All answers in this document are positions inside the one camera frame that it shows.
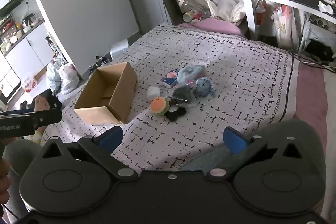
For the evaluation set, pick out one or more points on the printed bag under desk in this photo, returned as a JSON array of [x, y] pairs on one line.
[[283, 26]]

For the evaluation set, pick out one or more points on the white box appliance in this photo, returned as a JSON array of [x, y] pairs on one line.
[[119, 49]]

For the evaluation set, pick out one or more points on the paper cup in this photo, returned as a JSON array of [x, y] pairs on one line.
[[189, 16]]

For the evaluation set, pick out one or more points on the person's left trouser leg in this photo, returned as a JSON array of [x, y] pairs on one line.
[[21, 158]]

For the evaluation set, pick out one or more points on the black bag under desk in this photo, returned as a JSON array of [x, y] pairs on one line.
[[319, 50]]

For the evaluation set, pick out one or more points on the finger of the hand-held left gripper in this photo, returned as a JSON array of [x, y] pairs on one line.
[[55, 102], [48, 117]]

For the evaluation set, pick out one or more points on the grey plastic bag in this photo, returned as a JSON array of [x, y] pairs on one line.
[[53, 73]]

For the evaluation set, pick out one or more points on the orange and green plush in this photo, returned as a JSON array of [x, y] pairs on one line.
[[158, 106]]

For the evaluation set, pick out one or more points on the blue tissue pack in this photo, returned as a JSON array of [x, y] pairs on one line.
[[170, 79]]

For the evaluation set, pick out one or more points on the white plastic bag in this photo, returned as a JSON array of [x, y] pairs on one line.
[[68, 78]]

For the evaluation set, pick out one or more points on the person's left hand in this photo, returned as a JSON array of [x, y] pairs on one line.
[[4, 179]]

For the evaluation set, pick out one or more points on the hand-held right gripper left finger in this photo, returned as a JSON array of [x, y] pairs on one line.
[[109, 138]]

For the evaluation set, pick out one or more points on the brown cardboard box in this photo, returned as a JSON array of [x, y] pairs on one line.
[[118, 98]]

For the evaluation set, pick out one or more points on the crumpled white tissue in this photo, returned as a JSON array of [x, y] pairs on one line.
[[325, 7]]

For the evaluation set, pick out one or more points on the person's trouser leg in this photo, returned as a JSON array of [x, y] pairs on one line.
[[21, 158], [288, 129]]

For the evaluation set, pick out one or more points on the pink bed sheet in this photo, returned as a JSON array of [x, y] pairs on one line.
[[215, 26]]

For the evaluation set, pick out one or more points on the black soft item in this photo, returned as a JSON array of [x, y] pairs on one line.
[[175, 113]]

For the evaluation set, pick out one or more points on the clear plastic wrapper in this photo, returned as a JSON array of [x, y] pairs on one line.
[[179, 101]]

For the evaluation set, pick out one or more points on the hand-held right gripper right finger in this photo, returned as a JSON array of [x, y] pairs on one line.
[[236, 141]]

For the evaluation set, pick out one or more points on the pale blue plastic bag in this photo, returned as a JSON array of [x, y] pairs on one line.
[[190, 73]]

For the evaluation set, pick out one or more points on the kitchen counter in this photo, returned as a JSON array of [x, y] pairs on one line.
[[23, 32]]

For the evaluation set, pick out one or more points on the blue fluffy plush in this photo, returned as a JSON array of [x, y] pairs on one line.
[[203, 86]]

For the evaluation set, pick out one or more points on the person's bare foot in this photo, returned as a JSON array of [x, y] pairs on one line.
[[41, 104]]

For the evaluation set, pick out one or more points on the white soft lump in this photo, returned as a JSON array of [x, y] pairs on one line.
[[153, 93]]

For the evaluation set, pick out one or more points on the clear plastic jar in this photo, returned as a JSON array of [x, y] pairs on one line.
[[187, 5]]

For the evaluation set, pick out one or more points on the person's right trouser leg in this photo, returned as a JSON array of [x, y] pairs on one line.
[[288, 129]]

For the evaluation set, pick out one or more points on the grey fluffy plush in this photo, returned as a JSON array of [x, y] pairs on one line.
[[183, 94]]

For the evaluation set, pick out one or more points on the white plastic bags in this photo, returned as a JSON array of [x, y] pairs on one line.
[[231, 10]]

